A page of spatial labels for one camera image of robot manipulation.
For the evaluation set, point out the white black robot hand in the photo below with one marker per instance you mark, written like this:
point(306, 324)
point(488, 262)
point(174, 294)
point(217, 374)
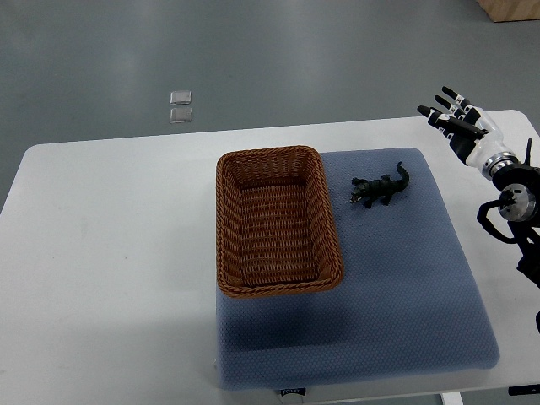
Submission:
point(470, 131)

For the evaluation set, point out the dark toy crocodile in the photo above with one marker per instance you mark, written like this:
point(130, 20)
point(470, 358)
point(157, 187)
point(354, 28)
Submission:
point(383, 189)

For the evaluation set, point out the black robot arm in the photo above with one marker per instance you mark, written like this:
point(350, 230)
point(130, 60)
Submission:
point(518, 205)

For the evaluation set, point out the brown wicker basket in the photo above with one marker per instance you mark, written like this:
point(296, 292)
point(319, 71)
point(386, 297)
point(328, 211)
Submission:
point(275, 230)

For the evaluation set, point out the wooden box corner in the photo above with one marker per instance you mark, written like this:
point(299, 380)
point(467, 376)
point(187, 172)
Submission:
point(510, 10)

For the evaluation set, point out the blue grey foam mat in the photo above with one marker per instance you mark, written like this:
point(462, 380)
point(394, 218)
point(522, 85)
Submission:
point(408, 303)

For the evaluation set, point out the black table control panel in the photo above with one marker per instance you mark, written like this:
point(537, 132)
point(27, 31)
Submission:
point(524, 390)

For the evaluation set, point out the white table leg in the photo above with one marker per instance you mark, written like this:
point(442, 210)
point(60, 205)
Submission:
point(451, 398)

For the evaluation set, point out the upper metal floor plate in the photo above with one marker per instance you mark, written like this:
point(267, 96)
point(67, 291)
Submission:
point(180, 97)

